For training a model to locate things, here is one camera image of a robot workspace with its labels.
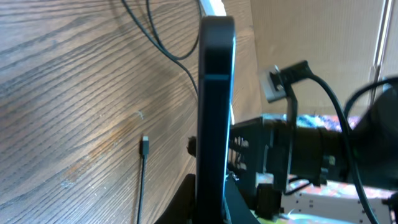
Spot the black USB charging cable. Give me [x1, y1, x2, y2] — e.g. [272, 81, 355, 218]
[120, 0, 203, 224]

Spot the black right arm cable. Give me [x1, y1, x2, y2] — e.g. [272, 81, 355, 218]
[279, 60, 398, 224]

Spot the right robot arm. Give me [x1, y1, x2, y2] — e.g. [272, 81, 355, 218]
[227, 77, 397, 223]

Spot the blue Samsung smartphone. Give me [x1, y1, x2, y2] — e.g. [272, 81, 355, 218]
[193, 16, 236, 223]

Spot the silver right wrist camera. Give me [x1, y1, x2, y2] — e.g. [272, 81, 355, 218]
[258, 65, 286, 103]

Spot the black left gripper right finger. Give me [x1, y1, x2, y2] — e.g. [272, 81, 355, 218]
[224, 179, 259, 224]

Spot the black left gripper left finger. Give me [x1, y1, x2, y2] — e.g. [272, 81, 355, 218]
[155, 174, 195, 224]

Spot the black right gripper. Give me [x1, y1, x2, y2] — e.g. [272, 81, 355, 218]
[229, 116, 297, 199]

